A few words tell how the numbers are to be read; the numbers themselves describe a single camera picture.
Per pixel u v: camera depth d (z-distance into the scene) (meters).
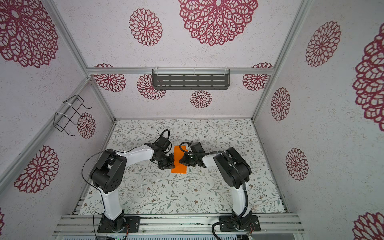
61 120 0.73
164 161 0.82
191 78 0.95
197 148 0.81
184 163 0.87
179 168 0.94
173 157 0.87
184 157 0.88
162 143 0.79
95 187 0.52
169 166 0.85
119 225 0.66
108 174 0.50
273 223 0.76
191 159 0.86
